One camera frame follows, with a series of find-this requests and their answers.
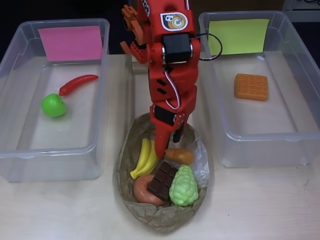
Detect yellow toy banana bunch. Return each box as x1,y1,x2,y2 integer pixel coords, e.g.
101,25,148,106
129,137,160,180

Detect clear plastic bin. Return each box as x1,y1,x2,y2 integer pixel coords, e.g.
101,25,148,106
0,18,111,183
198,10,320,168

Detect brown toy donut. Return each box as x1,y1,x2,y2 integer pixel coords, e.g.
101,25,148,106
133,174,167,206

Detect white background furniture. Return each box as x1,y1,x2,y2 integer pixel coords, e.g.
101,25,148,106
282,0,320,23

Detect yellow-green paper label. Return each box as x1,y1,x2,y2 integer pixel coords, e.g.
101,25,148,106
208,18,271,56

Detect wooden base block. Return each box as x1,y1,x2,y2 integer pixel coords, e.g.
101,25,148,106
131,53,151,75

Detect white red servo cable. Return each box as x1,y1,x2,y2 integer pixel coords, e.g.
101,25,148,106
163,67,182,110

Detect crumpled brown paper bag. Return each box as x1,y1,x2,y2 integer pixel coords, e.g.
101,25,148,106
115,111,215,235

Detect clear plastic film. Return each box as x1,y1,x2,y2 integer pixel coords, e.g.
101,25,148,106
192,134,210,191

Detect orange toy waffle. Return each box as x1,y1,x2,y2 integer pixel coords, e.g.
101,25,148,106
233,73,270,102

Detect green toy apple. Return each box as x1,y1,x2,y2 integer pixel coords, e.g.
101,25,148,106
40,93,67,119

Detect pink paper label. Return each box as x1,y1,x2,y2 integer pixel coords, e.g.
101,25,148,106
37,25,104,62

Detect red toy chili pepper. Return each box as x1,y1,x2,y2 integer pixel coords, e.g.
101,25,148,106
58,74,99,97

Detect light green toy grapes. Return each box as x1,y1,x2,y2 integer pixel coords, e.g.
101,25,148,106
168,164,200,207

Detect thin servo cable loop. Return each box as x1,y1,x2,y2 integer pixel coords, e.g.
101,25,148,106
193,32,223,62

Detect orange toy croissant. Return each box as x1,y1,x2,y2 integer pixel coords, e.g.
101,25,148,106
164,148,195,165

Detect brown toy chocolate bar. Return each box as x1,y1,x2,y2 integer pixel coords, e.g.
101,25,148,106
146,161,179,202

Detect orange table clamp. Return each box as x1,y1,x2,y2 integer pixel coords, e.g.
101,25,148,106
119,5,151,55

